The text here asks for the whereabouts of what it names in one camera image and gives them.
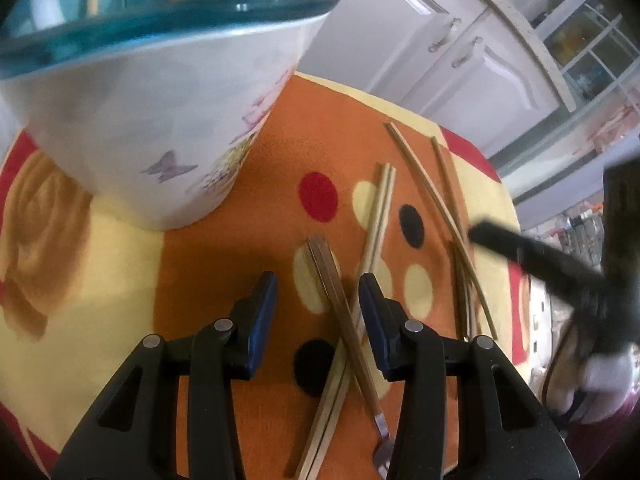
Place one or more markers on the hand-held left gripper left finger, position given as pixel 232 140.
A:
pixel 260 320

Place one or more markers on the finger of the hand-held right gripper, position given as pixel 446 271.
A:
pixel 525 252

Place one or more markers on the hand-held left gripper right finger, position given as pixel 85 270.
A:
pixel 374 315

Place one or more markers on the dark brown chopstick pair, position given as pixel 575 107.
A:
pixel 332 290

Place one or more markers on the light wooden chopstick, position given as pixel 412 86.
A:
pixel 384 210
pixel 372 220

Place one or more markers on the floral container with teal rim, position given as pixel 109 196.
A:
pixel 130 110

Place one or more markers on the colourful patterned tablecloth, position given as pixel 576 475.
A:
pixel 225 220

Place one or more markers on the white cabinet door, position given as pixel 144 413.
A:
pixel 400 20
pixel 505 90

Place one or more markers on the dark red clothing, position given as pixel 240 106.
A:
pixel 612 442

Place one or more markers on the glass door cabinet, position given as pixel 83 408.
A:
pixel 585 55

